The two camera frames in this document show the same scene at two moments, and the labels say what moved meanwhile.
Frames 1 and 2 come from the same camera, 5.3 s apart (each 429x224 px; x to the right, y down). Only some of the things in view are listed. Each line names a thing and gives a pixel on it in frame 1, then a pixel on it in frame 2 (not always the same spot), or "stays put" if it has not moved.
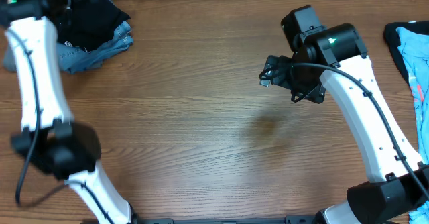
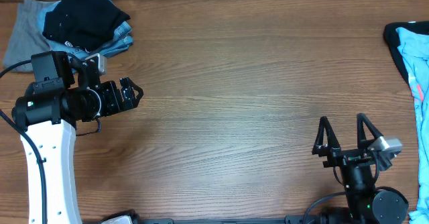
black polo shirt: (91, 19) stays put
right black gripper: (271, 67) -> (346, 155)
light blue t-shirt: (415, 43) stays put
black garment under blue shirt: (393, 39) stays put
